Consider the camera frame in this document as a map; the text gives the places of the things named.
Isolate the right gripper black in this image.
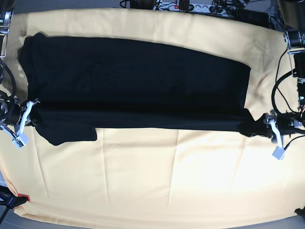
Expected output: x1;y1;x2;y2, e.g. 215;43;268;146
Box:
0;99;39;137

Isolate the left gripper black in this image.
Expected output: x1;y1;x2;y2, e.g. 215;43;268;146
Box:
263;112;305;149

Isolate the red and black clamp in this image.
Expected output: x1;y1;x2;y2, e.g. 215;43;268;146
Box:
0;186;31;209

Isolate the black T-shirt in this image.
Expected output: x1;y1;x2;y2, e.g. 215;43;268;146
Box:
19;33;263;146

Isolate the black box on back table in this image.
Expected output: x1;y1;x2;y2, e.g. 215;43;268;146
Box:
235;9;269;28

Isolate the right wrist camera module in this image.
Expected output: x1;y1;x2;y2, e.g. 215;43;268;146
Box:
12;133;29;149

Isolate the white power strip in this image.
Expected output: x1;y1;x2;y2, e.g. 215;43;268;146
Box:
154;1;237;17

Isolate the yellow tablecloth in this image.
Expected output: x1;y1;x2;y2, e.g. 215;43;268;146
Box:
0;9;305;229

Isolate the black clamp at right corner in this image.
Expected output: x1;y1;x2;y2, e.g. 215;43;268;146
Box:
295;208;305;219

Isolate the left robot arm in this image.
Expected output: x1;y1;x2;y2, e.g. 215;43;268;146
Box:
266;0;305;154

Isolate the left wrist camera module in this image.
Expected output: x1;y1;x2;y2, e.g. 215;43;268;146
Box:
272;146;285;161

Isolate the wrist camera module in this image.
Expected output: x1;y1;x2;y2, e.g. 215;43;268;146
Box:
272;146;285;161
12;133;29;149

